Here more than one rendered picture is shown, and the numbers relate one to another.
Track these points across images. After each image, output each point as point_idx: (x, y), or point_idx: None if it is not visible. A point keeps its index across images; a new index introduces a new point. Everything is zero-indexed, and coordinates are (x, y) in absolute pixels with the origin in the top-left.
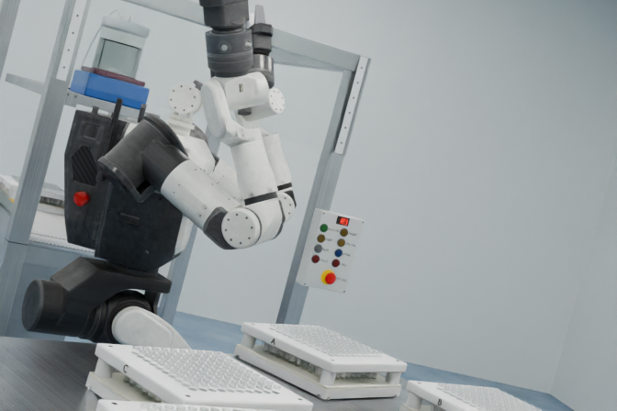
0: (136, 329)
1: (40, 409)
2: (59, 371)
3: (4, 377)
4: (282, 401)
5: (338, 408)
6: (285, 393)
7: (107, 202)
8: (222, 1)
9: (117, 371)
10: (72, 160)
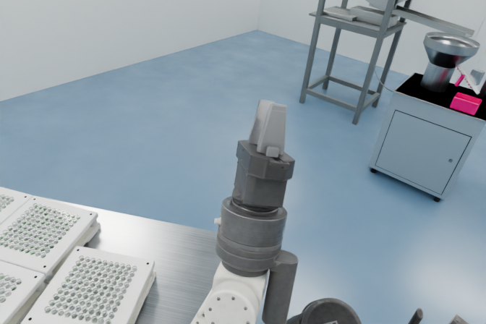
0: None
1: (141, 238)
2: (180, 278)
3: (178, 246)
4: (37, 301)
5: None
6: (42, 317)
7: None
8: (236, 151)
9: (172, 315)
10: None
